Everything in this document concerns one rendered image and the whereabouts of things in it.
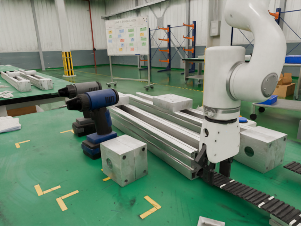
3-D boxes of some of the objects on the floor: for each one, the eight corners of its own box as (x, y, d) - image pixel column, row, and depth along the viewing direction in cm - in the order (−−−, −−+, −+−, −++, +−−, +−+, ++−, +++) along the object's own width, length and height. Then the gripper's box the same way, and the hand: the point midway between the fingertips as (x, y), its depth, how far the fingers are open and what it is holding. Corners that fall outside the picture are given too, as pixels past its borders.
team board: (105, 87, 674) (99, 19, 618) (116, 84, 714) (111, 21, 658) (146, 91, 597) (143, 14, 541) (155, 88, 637) (153, 16, 581)
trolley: (326, 121, 324) (341, 51, 295) (324, 132, 284) (341, 52, 255) (253, 110, 388) (259, 52, 359) (243, 118, 348) (249, 53, 319)
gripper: (231, 104, 59) (226, 163, 64) (182, 115, 51) (182, 183, 56) (256, 110, 53) (249, 175, 58) (206, 124, 44) (203, 199, 50)
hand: (217, 173), depth 56 cm, fingers open, 5 cm apart
